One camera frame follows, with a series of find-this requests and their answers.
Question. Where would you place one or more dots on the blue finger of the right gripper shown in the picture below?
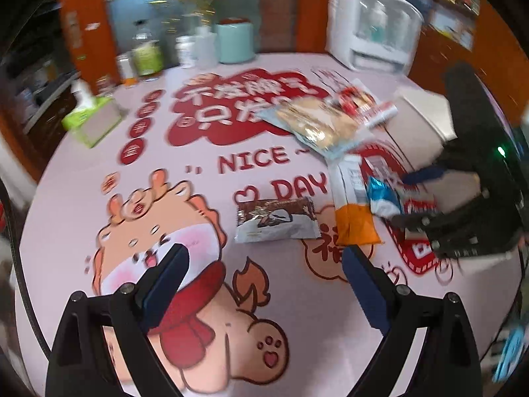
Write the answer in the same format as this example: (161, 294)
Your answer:
(422, 175)
(417, 220)

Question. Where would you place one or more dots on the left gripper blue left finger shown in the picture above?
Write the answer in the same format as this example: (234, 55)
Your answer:
(159, 284)

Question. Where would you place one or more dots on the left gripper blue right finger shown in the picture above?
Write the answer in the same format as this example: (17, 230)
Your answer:
(372, 288)

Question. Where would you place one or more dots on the red date snack pack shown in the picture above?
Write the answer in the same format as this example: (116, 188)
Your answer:
(362, 107)

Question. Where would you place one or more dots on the yellow Fuji bread pack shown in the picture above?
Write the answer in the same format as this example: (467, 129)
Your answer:
(326, 130)

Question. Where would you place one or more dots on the blue white snack pack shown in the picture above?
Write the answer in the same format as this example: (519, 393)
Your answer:
(383, 200)

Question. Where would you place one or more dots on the orange white snack pack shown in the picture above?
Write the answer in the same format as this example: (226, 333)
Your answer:
(353, 218)

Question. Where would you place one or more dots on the white plastic storage bin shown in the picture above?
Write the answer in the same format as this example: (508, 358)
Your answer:
(421, 127)

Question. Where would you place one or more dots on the brown chocolate snack pack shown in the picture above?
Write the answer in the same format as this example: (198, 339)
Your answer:
(272, 220)

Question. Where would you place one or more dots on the white cosmetic storage box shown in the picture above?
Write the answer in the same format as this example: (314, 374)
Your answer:
(373, 35)

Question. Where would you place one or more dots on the green tissue box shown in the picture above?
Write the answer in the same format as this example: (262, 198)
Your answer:
(93, 116)

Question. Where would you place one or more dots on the metal tin can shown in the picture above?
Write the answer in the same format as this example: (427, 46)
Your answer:
(126, 70)

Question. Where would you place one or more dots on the clear bottle green label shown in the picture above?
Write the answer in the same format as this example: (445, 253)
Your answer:
(146, 52)

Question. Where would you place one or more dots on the translucent white squeeze bottle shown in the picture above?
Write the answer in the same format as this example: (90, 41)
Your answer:
(205, 47)

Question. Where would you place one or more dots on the small white pill bottle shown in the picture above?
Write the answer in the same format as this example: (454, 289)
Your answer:
(185, 51)

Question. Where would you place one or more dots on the mint green canister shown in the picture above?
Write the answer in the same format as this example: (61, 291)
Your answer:
(235, 40)

